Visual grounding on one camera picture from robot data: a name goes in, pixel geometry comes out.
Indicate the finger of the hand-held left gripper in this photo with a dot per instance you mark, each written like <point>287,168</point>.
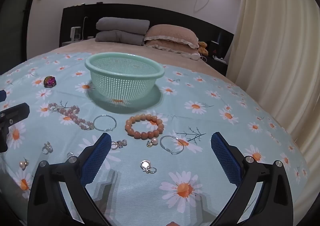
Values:
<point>2,96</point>
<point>17,112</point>

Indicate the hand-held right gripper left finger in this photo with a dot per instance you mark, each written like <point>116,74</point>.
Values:
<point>96,158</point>

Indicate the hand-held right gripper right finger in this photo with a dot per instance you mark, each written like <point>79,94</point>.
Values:
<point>226,159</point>

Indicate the thin silver bangle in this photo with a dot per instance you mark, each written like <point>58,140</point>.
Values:
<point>96,126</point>
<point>163,146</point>

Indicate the silver disc pendant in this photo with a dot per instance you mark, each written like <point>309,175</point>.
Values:
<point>145,165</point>

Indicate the pearl drop earring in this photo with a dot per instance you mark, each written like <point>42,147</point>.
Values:
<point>154,141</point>

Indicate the green plastic mesh basket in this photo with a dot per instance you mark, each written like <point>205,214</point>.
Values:
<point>123,78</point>

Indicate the iridescent purple brooch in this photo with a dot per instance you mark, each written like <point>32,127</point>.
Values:
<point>50,81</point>

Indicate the pearl stud earring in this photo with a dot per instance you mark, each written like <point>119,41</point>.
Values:
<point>23,164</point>

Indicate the daisy print blanket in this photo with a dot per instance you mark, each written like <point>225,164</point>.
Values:
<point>140,191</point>

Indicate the white bedside appliance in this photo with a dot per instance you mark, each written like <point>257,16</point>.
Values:
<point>75,33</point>

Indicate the white power strip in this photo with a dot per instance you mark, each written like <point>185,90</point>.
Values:
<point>219,58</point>

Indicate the beige bed sheet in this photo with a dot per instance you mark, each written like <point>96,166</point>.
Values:
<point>175,59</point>

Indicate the brown teddy bear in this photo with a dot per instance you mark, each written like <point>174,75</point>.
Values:
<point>203,48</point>

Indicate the grey folded blanket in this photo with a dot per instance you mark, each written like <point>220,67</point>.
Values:
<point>117,37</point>

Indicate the cream curtain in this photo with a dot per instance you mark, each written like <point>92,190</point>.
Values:
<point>280,48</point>

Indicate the pink ruffled pillow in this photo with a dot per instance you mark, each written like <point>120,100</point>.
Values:
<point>165,47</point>
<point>172,33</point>

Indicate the grey pillows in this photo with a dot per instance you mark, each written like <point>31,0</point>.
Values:
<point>122,24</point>

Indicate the black headboard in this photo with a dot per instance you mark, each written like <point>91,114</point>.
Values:
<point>162,17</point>

